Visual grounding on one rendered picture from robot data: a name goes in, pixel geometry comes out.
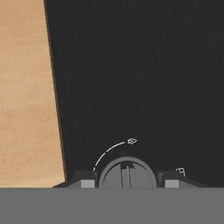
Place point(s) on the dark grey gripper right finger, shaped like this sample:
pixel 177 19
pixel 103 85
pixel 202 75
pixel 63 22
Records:
pixel 172 180

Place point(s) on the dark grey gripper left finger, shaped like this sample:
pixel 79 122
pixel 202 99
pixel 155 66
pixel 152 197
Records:
pixel 84 180

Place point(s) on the round grey stove knob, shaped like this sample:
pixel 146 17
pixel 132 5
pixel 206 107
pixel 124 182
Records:
pixel 127 175

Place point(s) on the black hob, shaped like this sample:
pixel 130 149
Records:
pixel 140 81

